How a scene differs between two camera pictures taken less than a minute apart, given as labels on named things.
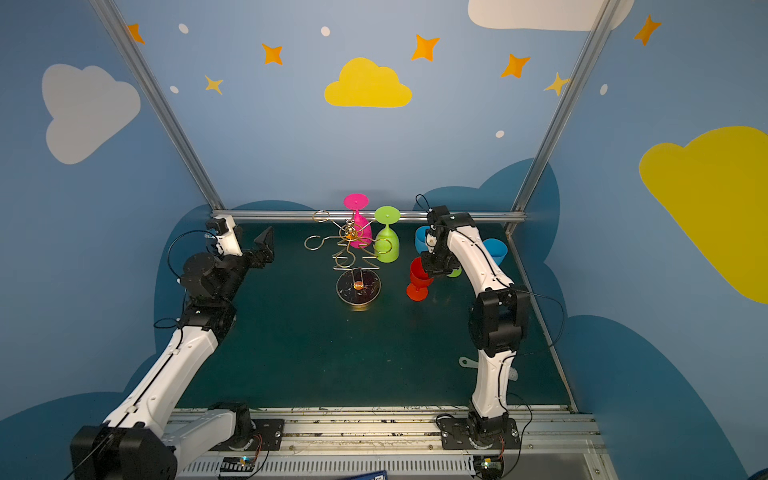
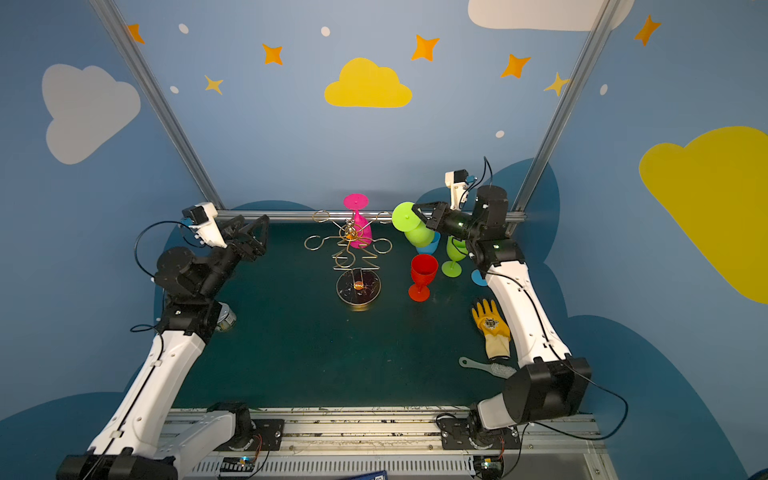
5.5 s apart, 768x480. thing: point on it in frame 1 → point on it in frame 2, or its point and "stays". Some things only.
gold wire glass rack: (358, 284) stays
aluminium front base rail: (334, 444) stays
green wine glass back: (387, 244) → (405, 219)
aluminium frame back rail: (340, 214) stays
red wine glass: (418, 289) stays
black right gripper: (435, 262) → (440, 219)
